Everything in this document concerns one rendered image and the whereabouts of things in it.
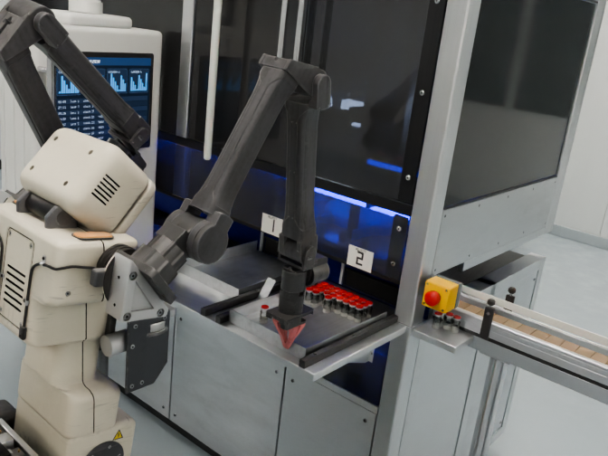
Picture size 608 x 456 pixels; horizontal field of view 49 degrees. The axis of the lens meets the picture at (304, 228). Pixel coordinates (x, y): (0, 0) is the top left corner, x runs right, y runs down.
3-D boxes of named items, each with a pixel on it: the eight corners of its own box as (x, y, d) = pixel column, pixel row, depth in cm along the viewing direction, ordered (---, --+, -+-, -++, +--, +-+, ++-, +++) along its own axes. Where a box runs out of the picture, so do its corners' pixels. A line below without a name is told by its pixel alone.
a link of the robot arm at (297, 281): (277, 263, 151) (296, 270, 148) (297, 257, 156) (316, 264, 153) (274, 290, 153) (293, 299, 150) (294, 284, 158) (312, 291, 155)
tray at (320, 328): (312, 290, 196) (314, 280, 195) (384, 323, 181) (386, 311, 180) (228, 321, 171) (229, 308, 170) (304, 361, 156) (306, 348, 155)
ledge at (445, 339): (436, 321, 190) (438, 316, 190) (478, 338, 183) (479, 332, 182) (412, 335, 180) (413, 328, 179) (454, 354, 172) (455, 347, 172)
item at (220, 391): (183, 289, 403) (191, 147, 376) (499, 450, 281) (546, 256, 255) (24, 336, 327) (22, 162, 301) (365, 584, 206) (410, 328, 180)
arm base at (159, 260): (109, 253, 118) (149, 275, 111) (141, 222, 121) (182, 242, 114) (133, 283, 124) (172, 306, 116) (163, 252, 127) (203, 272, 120)
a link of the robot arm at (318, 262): (278, 235, 151) (307, 248, 146) (310, 227, 159) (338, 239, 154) (272, 283, 155) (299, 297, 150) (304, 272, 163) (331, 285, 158)
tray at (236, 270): (255, 250, 225) (256, 240, 224) (314, 274, 209) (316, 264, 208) (176, 270, 199) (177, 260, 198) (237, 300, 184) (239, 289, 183)
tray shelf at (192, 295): (244, 251, 228) (245, 245, 228) (420, 324, 187) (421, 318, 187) (128, 281, 192) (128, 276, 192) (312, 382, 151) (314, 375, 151)
